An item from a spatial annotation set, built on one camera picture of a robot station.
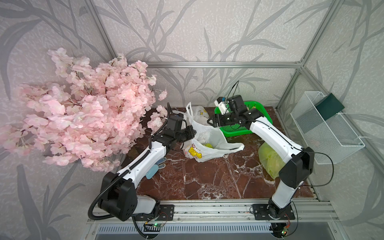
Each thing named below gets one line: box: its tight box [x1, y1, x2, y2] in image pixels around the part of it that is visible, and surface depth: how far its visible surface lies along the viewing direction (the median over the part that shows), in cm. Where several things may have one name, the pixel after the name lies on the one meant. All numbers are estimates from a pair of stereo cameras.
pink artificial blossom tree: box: [0, 48, 168, 172], surface depth 55 cm
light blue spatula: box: [145, 164, 159, 180], surface depth 88 cm
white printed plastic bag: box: [180, 102, 245, 163], surface depth 82 cm
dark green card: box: [314, 92, 345, 121], surface depth 72 cm
